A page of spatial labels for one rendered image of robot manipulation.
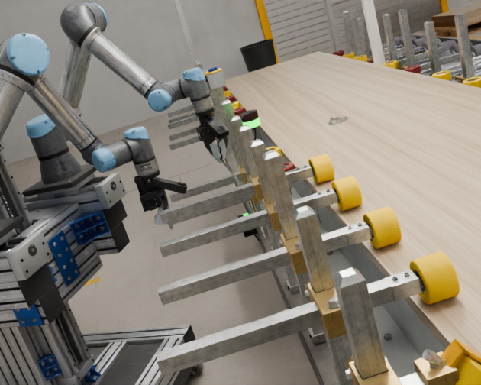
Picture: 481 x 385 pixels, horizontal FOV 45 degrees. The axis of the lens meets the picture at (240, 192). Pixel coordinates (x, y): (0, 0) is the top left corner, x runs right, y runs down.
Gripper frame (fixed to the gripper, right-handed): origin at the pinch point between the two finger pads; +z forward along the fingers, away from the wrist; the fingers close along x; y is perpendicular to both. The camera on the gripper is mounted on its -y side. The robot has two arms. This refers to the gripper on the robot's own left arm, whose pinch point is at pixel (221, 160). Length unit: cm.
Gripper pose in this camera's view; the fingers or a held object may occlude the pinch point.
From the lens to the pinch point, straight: 217.9
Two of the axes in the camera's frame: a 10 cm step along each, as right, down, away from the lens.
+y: -4.4, -1.7, 8.8
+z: 2.8, 9.1, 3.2
